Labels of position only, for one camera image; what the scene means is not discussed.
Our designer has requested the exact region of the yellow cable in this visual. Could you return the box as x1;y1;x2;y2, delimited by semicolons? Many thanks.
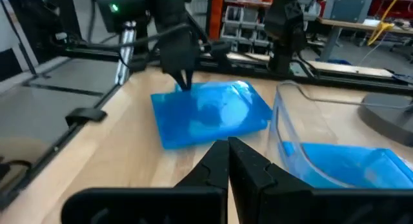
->
367;0;404;46

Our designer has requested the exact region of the black clamp bracket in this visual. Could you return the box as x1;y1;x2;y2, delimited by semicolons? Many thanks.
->
65;107;108;127

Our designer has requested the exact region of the grey side panel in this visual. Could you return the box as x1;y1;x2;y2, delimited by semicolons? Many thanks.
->
0;56;121;173

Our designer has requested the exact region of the black table frame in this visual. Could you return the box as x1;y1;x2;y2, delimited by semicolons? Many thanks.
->
0;39;413;212

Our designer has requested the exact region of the grey box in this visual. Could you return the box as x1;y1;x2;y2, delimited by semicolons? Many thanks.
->
322;0;375;24

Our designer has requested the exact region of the orange post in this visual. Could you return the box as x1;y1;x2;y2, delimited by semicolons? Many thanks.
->
208;0;225;41

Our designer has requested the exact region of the grey storage bin rack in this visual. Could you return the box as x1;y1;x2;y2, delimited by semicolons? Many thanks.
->
221;6;274;54

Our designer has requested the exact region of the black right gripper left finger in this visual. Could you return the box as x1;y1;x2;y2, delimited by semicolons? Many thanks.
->
61;139;230;224

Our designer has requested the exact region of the red cabinet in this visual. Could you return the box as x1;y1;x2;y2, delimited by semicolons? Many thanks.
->
370;0;413;20

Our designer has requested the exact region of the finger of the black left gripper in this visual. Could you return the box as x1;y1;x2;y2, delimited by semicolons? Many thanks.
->
184;68;196;91
172;70;188;92

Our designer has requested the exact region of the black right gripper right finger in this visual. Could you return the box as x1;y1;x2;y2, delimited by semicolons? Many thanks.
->
227;136;413;224

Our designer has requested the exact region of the silver metal post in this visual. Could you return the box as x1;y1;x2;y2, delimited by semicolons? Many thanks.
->
115;21;137;85

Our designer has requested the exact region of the light wooden bench top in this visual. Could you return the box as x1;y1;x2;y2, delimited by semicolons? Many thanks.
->
225;52;395;79

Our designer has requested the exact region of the clear plastic bin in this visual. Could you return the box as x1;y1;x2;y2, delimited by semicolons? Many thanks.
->
268;80;413;190

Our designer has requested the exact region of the wooden workbench grey leg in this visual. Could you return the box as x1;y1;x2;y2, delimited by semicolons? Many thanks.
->
317;17;413;62

